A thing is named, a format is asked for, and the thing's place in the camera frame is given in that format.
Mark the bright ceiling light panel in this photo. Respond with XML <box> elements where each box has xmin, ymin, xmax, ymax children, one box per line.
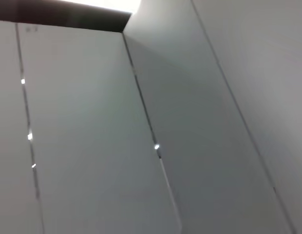
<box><xmin>58</xmin><ymin>0</ymin><xmax>142</xmax><ymax>15</ymax></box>

